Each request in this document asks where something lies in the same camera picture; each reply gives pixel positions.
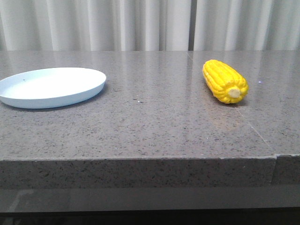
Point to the yellow corn cob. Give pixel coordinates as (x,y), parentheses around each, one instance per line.
(226,84)

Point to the light blue round plate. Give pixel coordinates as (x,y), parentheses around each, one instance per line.
(51,87)

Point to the white pleated curtain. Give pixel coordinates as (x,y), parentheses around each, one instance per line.
(149,25)

